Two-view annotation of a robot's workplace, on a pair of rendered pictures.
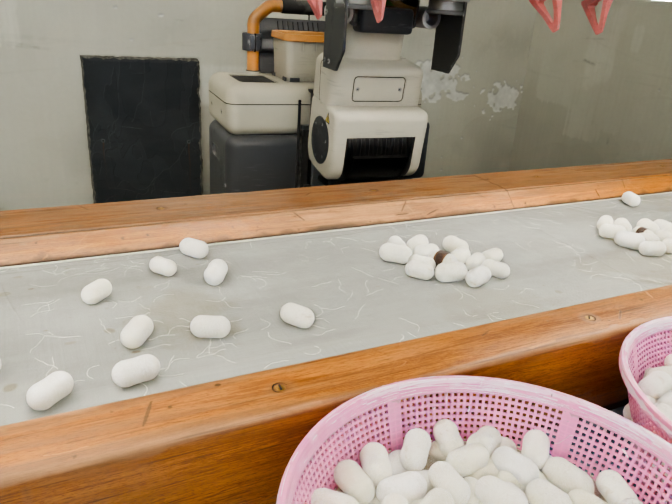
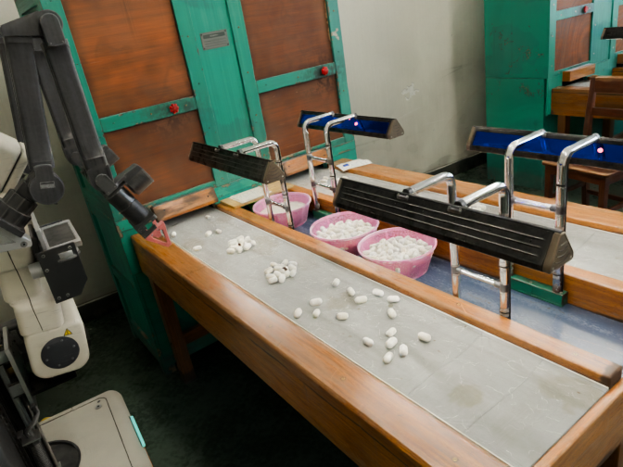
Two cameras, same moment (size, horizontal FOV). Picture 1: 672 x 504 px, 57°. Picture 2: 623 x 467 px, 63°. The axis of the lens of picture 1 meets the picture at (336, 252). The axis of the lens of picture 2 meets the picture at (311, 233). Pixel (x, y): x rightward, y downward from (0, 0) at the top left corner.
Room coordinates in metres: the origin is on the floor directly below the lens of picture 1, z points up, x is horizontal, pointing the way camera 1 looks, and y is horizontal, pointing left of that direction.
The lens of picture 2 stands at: (0.66, 1.42, 1.53)
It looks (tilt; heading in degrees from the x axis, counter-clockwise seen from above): 23 degrees down; 265
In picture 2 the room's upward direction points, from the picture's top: 10 degrees counter-clockwise
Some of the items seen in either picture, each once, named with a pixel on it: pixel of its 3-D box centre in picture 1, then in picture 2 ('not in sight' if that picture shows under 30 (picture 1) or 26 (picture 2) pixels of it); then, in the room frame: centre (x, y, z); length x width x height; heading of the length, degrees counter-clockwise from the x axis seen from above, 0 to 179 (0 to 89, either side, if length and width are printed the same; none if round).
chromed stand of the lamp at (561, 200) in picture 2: not in sight; (549, 215); (-0.12, 0.17, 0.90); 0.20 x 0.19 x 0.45; 118
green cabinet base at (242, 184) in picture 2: not in sight; (242, 238); (0.83, -1.27, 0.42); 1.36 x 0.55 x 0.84; 28
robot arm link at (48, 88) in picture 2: not in sight; (55, 98); (1.25, -0.34, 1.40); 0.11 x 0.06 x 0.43; 114
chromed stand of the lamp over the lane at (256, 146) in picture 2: not in sight; (258, 196); (0.68, -0.50, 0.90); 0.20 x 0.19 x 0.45; 118
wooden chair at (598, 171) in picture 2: not in sight; (596, 159); (-1.33, -1.29, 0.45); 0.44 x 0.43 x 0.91; 109
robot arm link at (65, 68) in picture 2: not in sight; (75, 107); (1.07, 0.05, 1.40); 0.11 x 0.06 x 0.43; 114
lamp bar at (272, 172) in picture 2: not in sight; (229, 158); (0.76, -0.47, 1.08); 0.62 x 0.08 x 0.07; 118
